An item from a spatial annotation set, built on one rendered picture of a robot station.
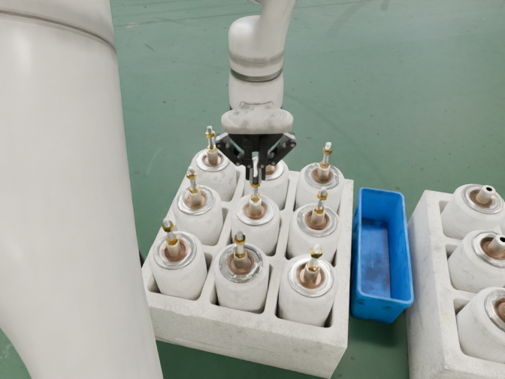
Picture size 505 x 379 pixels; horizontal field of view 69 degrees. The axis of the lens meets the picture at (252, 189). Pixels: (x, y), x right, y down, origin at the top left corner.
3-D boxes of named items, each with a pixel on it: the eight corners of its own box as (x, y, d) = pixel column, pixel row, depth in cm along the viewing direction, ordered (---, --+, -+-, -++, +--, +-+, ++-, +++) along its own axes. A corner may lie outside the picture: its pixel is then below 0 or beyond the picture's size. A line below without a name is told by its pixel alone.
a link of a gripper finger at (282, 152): (292, 140, 55) (265, 162, 58) (300, 147, 56) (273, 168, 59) (291, 129, 57) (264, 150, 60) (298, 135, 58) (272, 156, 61)
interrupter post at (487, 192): (488, 206, 71) (497, 195, 68) (476, 204, 71) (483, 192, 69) (486, 197, 73) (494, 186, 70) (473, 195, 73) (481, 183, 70)
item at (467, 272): (480, 322, 74) (531, 279, 60) (430, 312, 75) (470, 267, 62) (473, 280, 80) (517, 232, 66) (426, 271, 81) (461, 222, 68)
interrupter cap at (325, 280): (324, 253, 64) (325, 252, 63) (340, 293, 59) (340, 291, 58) (282, 262, 63) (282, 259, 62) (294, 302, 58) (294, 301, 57)
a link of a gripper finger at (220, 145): (219, 130, 57) (246, 151, 60) (211, 137, 58) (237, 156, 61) (219, 141, 55) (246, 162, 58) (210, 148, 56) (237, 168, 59)
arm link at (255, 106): (222, 135, 46) (218, 93, 42) (224, 87, 54) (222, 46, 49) (292, 134, 47) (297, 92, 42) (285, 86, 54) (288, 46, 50)
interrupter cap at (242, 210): (258, 234, 66) (258, 231, 66) (227, 213, 70) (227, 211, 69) (282, 209, 70) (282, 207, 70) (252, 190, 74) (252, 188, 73)
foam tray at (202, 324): (330, 380, 73) (347, 348, 60) (146, 338, 78) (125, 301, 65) (340, 225, 99) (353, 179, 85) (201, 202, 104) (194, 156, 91)
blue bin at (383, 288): (397, 329, 80) (415, 305, 71) (346, 319, 81) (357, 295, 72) (390, 221, 99) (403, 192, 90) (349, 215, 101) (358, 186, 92)
